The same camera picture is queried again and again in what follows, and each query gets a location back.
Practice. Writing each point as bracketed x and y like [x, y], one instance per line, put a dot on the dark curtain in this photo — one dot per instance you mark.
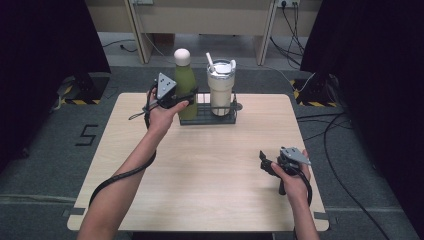
[40, 66]
[376, 83]

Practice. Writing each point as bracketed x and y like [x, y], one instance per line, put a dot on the stand base with striped tape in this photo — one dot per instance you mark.
[313, 95]
[85, 90]

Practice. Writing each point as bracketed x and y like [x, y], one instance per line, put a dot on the beige desk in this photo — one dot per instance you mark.
[233, 16]

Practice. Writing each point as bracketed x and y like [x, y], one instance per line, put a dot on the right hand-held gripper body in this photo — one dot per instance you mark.
[295, 156]

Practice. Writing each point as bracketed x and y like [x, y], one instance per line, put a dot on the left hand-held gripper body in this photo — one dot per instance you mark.
[165, 87]

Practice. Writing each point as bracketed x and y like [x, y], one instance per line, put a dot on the white tumbler with straw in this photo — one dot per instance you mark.
[220, 90]

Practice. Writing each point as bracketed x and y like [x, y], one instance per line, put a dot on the white wall socket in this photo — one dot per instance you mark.
[288, 2]
[142, 1]

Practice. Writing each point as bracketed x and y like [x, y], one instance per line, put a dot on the grey tape strip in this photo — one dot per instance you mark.
[325, 217]
[74, 211]

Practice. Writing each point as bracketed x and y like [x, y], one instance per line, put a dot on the person's left hand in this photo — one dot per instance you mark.
[160, 118]

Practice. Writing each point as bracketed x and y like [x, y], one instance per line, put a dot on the round table grommet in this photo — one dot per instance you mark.
[239, 106]

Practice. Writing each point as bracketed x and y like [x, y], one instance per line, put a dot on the person's right hand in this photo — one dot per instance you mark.
[296, 186]

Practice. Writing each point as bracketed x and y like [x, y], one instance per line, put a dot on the green bottle with white cap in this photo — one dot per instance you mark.
[185, 78]

